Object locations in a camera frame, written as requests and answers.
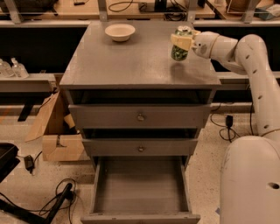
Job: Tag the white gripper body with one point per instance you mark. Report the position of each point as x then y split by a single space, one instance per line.
204 44

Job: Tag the green soda can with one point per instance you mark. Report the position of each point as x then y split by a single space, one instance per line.
177 53

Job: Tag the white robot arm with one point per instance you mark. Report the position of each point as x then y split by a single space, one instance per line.
250 171

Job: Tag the grey wooden drawer cabinet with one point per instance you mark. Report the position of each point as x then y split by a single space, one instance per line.
138 72

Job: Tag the grey top drawer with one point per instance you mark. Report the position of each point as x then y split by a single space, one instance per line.
139 117

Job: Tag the grey middle drawer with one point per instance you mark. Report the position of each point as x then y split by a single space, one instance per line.
139 147

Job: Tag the grey open bottom drawer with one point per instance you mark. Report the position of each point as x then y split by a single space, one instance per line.
140 190

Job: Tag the white ceramic bowl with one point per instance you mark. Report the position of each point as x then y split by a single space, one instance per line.
120 32

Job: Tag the open cardboard box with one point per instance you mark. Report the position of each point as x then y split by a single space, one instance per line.
54 126

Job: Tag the clear sanitizer pump bottle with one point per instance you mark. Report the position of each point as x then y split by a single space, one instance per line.
19 69

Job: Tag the small black adapter left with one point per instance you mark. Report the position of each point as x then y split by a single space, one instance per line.
30 162

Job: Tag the black bin left edge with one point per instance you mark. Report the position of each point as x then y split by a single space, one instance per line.
8 159

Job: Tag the black power adapter with cable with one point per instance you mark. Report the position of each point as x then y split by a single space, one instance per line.
226 131

